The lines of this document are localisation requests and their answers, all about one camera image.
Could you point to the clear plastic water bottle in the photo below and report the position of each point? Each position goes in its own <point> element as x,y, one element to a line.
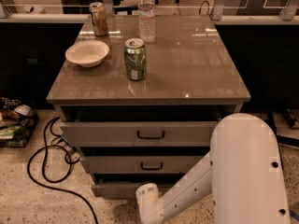
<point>146,13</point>

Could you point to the gold soda can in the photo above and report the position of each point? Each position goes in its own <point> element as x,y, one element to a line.
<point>99,18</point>

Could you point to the grey drawer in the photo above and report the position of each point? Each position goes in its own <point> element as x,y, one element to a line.
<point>116,190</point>
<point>139,164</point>
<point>139,134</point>

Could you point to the grey drawer cabinet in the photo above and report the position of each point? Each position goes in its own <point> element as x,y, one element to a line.
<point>190,77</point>

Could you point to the white bowl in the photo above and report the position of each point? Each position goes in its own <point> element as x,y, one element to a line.
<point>88,53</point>

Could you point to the green soda can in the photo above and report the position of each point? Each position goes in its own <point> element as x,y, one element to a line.
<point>135,58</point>

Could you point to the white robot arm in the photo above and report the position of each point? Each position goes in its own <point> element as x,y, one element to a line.
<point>242,172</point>

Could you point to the black stand base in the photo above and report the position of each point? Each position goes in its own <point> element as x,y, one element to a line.
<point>281,139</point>

